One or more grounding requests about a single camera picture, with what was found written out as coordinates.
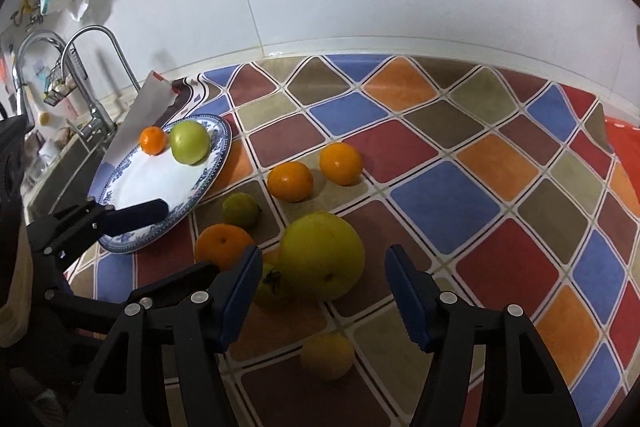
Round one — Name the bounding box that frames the green mandarin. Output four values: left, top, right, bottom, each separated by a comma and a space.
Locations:
254, 262, 282, 307
222, 193, 262, 230

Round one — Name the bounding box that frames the medium orange mandarin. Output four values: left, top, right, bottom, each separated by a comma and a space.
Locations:
139, 126, 167, 156

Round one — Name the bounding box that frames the large orange mandarin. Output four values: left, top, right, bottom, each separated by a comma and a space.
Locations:
194, 223, 255, 271

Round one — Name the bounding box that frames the brown kiwi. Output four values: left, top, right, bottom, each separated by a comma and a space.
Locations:
299, 333, 355, 381

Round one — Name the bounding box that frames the bright green apple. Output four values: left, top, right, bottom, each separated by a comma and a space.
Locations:
169, 120, 210, 165

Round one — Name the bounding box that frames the yellow green apple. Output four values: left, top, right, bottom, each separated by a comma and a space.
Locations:
278, 212, 367, 301

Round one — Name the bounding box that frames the small orange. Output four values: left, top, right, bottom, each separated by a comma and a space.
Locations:
267, 161, 314, 202
319, 142, 363, 186

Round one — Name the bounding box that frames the chrome kitchen faucet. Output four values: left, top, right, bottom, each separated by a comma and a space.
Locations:
12, 29, 66, 127

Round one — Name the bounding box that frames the stainless steel sink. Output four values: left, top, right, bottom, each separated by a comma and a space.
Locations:
24, 136, 106, 223

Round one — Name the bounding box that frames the thin gooseneck water tap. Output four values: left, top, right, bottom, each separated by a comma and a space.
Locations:
60, 24, 141, 146

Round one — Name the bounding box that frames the blue white porcelain plate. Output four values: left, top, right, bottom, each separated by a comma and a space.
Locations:
90, 114, 232, 254

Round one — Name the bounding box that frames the colourful diamond pattern mat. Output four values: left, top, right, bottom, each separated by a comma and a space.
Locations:
70, 54, 639, 426

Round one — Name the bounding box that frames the wire sink basket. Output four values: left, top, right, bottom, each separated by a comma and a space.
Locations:
43, 62, 77, 107

